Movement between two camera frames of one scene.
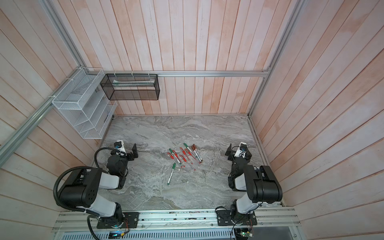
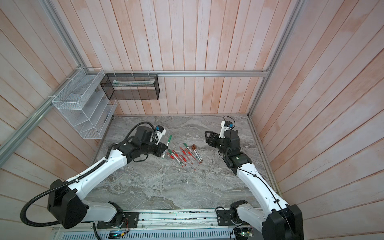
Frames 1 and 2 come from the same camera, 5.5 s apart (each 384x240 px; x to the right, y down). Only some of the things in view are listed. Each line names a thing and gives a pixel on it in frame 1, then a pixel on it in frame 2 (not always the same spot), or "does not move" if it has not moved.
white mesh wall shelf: [82, 100] does not move
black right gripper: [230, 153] -> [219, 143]
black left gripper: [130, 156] -> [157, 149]
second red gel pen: [176, 156] does not move
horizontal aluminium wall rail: [265, 72] does not move
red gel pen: [170, 155] does not move
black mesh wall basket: [131, 86] does not move
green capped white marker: [174, 165] -> [169, 140]
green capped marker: [177, 160] does not move
